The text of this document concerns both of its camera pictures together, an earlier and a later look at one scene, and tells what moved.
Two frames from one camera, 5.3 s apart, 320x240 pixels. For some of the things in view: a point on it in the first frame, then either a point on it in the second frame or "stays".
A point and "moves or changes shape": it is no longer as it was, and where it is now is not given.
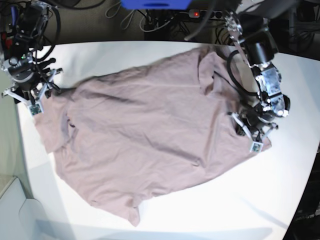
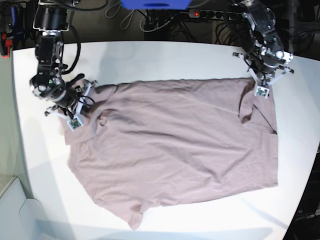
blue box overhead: (156, 4) stays
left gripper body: (33, 87) → (66, 98)
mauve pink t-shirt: (127, 135) moves or changes shape
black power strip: (212, 14) stays
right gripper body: (258, 119) → (264, 65)
